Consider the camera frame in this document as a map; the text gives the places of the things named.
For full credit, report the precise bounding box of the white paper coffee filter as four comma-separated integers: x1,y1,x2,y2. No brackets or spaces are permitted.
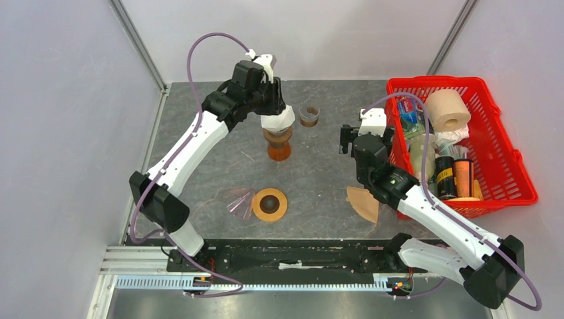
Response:
260,105,295,130

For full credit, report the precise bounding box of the dark wooden ring holder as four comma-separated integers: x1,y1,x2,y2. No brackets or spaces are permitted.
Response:
263,128,293,150

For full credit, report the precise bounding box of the light wooden ring holder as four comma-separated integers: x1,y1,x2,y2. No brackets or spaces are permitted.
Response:
251,188,288,222

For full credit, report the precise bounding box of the clear glass dripper cone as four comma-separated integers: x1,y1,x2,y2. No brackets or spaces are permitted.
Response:
263,126,292,137

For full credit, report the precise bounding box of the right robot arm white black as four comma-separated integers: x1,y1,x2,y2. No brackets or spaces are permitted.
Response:
340,124,525,309

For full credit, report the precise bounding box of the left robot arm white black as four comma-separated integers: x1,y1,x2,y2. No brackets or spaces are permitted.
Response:
129,54,295,272

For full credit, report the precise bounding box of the brown paper coffee filter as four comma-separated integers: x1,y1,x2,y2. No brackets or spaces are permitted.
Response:
346,187,380,224

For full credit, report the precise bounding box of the green patterned packet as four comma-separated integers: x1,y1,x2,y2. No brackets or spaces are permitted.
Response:
400,111,426,140

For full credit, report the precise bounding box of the pale green bottle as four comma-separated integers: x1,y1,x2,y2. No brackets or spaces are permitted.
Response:
409,134,436,180

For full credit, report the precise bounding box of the blue snack packet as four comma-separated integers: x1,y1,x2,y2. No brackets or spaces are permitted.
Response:
397,97,419,125

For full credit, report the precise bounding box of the small glass cup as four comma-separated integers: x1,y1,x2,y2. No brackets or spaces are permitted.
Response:
299,106,320,128

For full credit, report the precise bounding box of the crumpled white paper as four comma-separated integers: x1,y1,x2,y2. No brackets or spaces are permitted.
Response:
432,126,470,151

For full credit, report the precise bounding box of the amber glass carafe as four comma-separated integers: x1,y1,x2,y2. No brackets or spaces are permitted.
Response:
267,143,291,161

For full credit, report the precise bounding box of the beige toilet paper roll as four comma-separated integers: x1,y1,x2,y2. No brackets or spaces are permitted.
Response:
425,89,471,132

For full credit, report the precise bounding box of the black cylindrical can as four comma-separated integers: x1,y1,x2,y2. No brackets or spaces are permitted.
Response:
435,156,458,200

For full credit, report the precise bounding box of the orange cylindrical can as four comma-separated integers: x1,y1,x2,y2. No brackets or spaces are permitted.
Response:
454,159,474,197

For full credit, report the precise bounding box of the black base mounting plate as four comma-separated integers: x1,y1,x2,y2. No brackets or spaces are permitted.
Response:
167,238,428,286

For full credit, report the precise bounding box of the red plastic basket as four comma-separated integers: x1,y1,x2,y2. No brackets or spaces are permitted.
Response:
386,75,538,219

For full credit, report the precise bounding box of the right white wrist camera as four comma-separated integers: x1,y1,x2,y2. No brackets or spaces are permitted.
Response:
358,108,387,137

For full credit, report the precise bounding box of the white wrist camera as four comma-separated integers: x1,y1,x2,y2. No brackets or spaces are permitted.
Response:
245,49,277,84
358,108,387,137

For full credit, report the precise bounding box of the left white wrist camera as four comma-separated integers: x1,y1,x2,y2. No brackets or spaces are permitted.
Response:
245,49,277,84

